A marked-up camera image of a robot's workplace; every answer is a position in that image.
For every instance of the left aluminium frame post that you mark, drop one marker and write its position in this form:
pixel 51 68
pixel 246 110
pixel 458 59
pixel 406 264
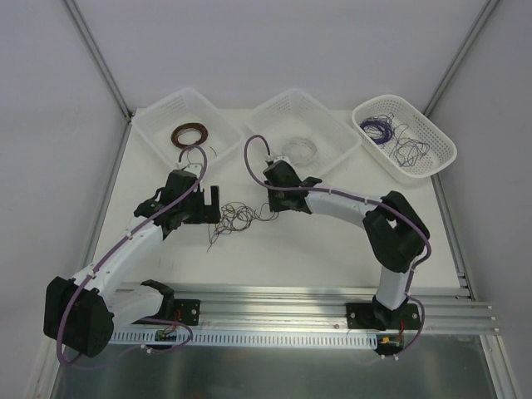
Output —
pixel 82 28

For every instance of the slotted white cable duct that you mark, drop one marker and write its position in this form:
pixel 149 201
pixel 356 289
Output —
pixel 224 338

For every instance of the right white perforated basket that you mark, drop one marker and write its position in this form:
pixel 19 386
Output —
pixel 407 145

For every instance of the right aluminium frame post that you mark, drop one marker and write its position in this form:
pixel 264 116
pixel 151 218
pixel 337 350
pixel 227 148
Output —
pixel 464 49

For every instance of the middle white perforated basket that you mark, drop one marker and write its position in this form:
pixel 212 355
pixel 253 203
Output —
pixel 298 126

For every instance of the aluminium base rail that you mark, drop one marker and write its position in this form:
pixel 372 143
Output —
pixel 447 310

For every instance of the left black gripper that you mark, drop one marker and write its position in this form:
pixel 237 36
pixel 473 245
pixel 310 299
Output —
pixel 204 206

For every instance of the aluminium frame post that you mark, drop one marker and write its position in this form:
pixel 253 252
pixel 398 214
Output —
pixel 464 49
pixel 82 28

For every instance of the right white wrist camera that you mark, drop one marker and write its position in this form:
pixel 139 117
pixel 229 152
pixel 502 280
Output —
pixel 270 159

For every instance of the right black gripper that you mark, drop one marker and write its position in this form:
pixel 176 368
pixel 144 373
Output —
pixel 280 201

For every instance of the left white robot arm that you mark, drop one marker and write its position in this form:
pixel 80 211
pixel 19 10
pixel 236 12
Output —
pixel 83 312

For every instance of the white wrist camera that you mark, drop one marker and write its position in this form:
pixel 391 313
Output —
pixel 194 168
pixel 270 159

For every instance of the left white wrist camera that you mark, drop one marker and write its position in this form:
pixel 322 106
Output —
pixel 194 168

